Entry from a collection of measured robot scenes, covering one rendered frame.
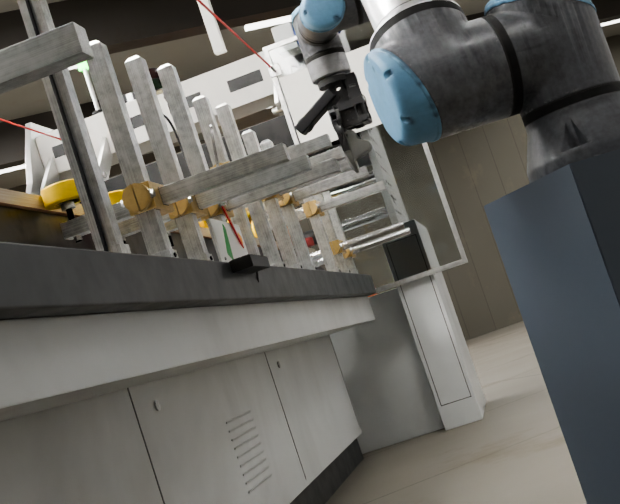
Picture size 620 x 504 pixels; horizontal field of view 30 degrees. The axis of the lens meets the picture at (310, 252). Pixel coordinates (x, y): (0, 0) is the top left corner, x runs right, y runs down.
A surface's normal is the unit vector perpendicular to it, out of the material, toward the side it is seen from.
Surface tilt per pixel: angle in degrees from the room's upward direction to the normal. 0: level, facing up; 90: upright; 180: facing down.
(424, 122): 137
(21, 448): 90
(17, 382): 90
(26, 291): 90
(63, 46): 90
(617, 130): 70
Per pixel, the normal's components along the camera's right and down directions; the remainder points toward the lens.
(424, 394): -0.17, -0.03
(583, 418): -0.89, 0.27
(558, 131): -0.66, -0.21
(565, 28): 0.09, -0.12
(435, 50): -0.04, -0.43
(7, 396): 0.93, -0.32
